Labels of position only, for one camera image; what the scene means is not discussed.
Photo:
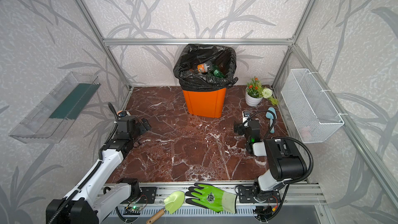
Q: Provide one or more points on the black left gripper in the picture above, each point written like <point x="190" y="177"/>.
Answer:
<point x="137" y="126"/>

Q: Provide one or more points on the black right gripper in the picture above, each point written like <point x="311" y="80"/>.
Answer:
<point x="246" y="129"/>

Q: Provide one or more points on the small green soda bottle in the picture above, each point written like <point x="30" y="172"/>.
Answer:
<point x="217" y="73"/>

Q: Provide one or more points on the orange cap bottle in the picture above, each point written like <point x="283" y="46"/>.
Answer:
<point x="206" y="67"/>

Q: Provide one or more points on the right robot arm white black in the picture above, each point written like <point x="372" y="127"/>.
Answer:
<point x="289" y="161"/>

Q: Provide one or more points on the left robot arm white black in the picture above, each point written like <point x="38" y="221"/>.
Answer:
<point x="82" y="205"/>

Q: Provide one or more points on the orange trash bin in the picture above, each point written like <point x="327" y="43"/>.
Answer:
<point x="205" y="104"/>

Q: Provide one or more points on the black bin liner bag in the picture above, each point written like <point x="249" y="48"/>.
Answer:
<point x="223" y="57"/>

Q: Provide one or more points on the light blue garden trowel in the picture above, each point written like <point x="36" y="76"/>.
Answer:
<point x="271" y="115"/>

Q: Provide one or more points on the white pot with flowers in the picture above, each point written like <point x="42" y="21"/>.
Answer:
<point x="255" y="92"/>

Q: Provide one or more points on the green work glove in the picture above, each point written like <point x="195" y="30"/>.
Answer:
<point x="210" y="197"/>

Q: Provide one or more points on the small circuit board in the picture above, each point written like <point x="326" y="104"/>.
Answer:
<point x="132" y="210"/>

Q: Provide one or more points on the light green garden trowel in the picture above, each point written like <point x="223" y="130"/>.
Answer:
<point x="172" y="203"/>

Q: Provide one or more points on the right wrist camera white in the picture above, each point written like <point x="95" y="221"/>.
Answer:
<point x="246" y="115"/>

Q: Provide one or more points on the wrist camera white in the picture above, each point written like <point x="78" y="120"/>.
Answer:
<point x="123" y="114"/>
<point x="246" y="115"/>

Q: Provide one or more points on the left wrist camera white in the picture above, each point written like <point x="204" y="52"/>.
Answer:
<point x="123" y="114"/>

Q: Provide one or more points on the white wire mesh basket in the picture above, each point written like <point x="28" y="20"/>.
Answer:
<point x="313" y="114"/>

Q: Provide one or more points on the clear acrylic wall shelf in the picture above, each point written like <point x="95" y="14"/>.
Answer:
<point x="51" y="119"/>

